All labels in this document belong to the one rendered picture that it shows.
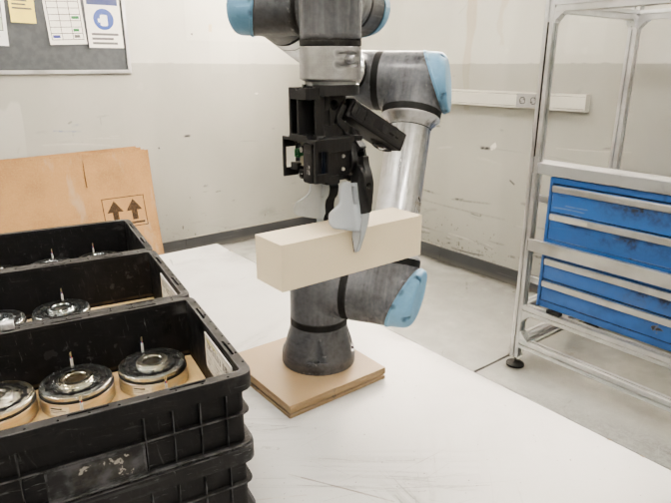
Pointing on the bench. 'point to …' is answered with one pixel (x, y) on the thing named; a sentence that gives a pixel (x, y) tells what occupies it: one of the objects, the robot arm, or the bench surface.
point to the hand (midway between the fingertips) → (342, 236)
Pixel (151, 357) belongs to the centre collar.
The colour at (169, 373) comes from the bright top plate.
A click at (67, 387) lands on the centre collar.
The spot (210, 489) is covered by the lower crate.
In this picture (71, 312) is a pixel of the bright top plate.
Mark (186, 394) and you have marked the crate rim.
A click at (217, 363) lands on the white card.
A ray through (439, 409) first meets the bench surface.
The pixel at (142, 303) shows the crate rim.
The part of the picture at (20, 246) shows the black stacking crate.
